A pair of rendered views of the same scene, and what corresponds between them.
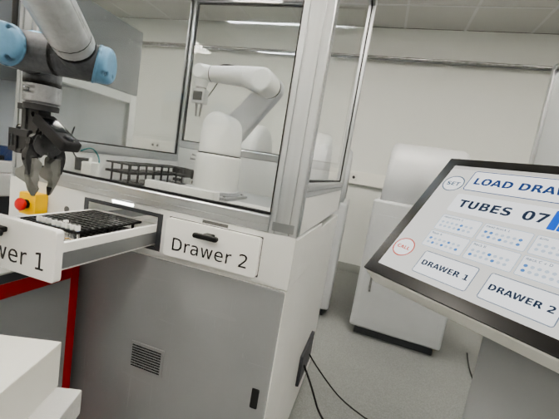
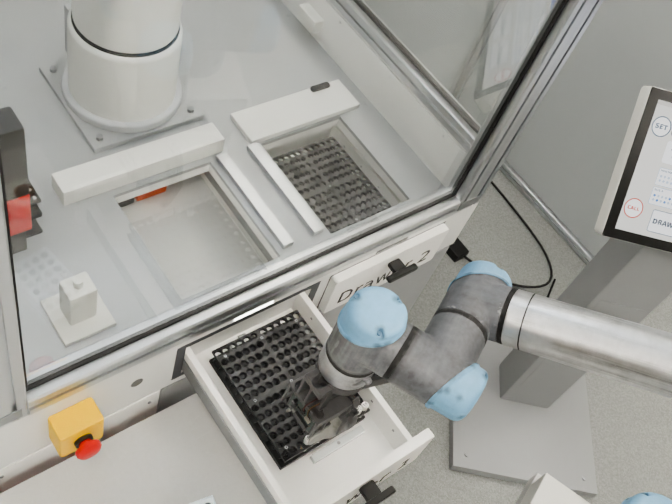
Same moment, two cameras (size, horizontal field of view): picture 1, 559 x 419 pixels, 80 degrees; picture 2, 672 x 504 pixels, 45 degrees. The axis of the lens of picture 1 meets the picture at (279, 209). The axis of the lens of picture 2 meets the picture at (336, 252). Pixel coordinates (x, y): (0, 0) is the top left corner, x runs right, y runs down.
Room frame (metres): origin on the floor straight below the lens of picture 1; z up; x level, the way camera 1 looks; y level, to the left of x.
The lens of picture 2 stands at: (0.67, 1.14, 2.10)
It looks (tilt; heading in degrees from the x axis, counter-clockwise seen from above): 51 degrees down; 289
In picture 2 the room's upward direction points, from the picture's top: 23 degrees clockwise
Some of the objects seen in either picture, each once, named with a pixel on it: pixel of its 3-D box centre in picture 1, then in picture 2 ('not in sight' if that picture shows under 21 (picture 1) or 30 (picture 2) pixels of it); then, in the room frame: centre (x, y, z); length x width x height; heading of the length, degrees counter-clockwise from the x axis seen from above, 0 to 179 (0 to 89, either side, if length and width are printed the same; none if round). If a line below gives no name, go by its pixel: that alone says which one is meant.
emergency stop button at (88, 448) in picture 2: (22, 204); (87, 446); (1.04, 0.81, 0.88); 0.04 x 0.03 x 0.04; 74
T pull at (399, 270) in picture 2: (207, 236); (398, 268); (0.88, 0.18, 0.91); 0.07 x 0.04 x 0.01; 74
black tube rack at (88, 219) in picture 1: (85, 230); (287, 388); (0.88, 0.51, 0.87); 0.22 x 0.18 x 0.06; 164
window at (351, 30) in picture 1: (346, 68); not in sight; (1.32, -0.16, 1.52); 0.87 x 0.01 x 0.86; 164
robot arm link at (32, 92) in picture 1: (41, 96); (349, 361); (0.79, 0.59, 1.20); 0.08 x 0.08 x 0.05
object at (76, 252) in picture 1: (87, 232); (284, 386); (0.89, 0.51, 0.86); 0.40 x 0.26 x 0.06; 164
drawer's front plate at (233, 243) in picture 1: (210, 246); (385, 267); (0.91, 0.17, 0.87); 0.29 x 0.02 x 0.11; 74
